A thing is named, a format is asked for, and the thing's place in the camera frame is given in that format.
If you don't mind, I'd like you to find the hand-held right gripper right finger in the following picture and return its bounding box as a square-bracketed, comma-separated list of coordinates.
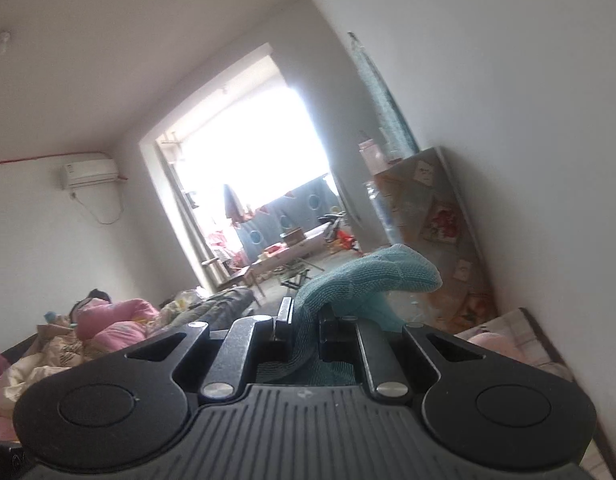
[319, 306, 489, 398]

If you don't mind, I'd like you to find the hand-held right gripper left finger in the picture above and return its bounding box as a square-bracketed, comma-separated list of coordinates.
[125, 297, 295, 401]

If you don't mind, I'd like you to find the teal towel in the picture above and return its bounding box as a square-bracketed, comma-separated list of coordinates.
[257, 243, 443, 387]

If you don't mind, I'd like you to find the pink pig plush toy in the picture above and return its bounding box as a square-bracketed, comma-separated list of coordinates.
[464, 330, 528, 362]

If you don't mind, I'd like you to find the folding stool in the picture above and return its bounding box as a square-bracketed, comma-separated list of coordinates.
[282, 269, 312, 292]

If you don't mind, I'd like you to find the low wooden table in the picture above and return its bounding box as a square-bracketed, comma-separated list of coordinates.
[237, 239, 335, 302]

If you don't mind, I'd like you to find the dark bed with grey quilt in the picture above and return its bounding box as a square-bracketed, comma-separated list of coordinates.
[157, 286, 255, 332]

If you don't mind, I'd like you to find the blue hanging sheet with circles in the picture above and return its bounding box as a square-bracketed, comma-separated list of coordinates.
[237, 174, 342, 267]

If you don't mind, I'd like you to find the parked scooter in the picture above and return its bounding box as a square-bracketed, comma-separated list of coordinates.
[317, 212, 347, 242]

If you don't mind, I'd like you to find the fruit patterned covered cabinet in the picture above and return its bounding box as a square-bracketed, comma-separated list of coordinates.
[369, 145, 500, 322]

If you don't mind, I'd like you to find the pink quilt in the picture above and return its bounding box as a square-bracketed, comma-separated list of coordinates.
[74, 297, 162, 342]

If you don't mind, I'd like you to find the pale pink box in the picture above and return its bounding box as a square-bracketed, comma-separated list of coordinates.
[358, 139, 389, 174]

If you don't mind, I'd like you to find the green hanging cloth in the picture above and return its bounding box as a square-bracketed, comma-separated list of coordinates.
[347, 32, 421, 162]

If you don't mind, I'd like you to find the white air conditioner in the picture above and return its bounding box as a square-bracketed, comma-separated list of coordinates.
[60, 158, 120, 191]

